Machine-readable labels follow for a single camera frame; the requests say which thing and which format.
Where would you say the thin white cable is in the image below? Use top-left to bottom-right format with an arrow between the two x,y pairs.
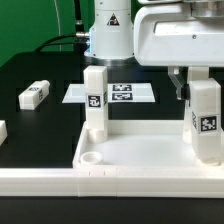
53,0 -> 63,52

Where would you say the white marker base plate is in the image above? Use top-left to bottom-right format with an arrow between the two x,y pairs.
63,83 -> 155,103

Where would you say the white desk tabletop tray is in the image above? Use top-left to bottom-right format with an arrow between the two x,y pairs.
73,120 -> 223,168

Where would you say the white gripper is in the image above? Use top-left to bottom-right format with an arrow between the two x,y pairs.
134,2 -> 224,100

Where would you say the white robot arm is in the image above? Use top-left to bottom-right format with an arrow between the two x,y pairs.
85,0 -> 224,88

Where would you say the white L-shaped fence wall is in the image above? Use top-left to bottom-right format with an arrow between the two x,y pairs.
0,165 -> 224,198

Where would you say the white block at left edge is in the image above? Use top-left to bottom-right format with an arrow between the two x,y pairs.
0,120 -> 7,146

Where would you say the black cable on table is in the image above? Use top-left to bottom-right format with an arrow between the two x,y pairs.
34,31 -> 91,54

